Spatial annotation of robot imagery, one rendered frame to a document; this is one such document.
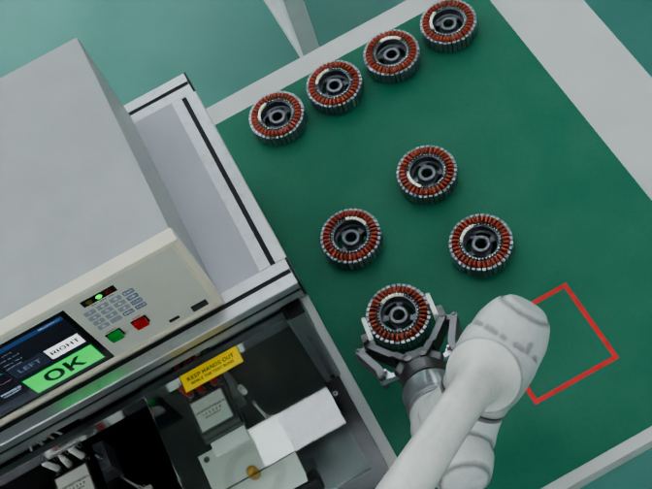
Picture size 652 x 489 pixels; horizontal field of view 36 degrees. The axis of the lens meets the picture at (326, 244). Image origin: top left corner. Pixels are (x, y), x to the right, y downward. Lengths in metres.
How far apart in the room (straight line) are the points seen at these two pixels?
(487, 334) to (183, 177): 0.53
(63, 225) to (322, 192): 0.70
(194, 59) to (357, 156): 1.32
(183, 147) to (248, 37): 1.60
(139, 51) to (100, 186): 1.94
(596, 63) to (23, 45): 2.05
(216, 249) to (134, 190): 0.21
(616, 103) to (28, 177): 1.09
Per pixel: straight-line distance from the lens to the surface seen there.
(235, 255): 1.47
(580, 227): 1.82
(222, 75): 3.11
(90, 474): 1.65
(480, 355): 1.33
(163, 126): 1.63
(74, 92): 1.46
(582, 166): 1.89
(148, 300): 1.36
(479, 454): 1.41
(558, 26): 2.07
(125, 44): 3.31
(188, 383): 1.47
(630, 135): 1.92
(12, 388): 1.43
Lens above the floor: 2.37
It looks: 61 degrees down
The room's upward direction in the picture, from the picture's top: 25 degrees counter-clockwise
